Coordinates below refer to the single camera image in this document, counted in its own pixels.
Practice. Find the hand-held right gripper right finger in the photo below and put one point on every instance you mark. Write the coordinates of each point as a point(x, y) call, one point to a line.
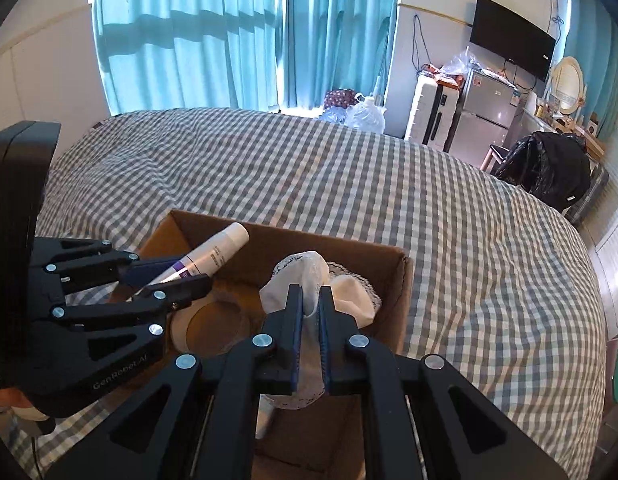
point(325, 345)

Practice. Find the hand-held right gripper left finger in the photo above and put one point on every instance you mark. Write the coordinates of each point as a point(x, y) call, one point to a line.
point(294, 345)

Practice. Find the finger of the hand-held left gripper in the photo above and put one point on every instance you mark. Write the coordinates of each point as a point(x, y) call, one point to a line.
point(189, 287)
point(149, 271)

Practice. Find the white tube with purple label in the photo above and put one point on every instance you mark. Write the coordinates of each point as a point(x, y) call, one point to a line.
point(214, 255)

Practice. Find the white lace cloth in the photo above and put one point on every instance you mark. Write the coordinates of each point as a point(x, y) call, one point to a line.
point(349, 295)

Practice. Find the brown cardboard box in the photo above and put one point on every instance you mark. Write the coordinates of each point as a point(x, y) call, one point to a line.
point(379, 305)

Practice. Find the person's left hand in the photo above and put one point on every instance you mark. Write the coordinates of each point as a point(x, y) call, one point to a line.
point(6, 401)

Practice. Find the brown tape roll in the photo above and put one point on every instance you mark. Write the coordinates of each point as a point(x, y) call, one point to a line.
point(209, 325)

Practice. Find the grey checked bed sheet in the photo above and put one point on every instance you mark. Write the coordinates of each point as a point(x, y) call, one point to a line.
point(339, 185)

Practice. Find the clear water jug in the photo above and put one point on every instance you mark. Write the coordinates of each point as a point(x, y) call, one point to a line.
point(366, 116)

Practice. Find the dark floral bag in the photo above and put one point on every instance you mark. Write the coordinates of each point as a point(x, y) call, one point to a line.
point(339, 98)

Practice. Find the wooden chair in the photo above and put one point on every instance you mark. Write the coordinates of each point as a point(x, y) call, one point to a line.
point(491, 157)

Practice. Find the white suitcase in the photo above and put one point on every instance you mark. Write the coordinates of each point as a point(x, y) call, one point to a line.
point(424, 110)

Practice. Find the silver refrigerator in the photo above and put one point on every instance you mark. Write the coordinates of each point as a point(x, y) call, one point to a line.
point(484, 110)

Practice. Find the black jacket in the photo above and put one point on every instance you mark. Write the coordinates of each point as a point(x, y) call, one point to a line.
point(549, 165)

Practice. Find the green stool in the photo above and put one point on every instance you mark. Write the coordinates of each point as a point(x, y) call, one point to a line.
point(616, 375)

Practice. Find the clear plastic bag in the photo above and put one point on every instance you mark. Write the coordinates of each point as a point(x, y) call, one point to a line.
point(459, 64)

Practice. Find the oval vanity mirror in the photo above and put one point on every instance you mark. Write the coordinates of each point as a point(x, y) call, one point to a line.
point(566, 82)

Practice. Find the black flat television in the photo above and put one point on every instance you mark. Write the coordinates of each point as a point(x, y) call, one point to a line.
point(509, 35)

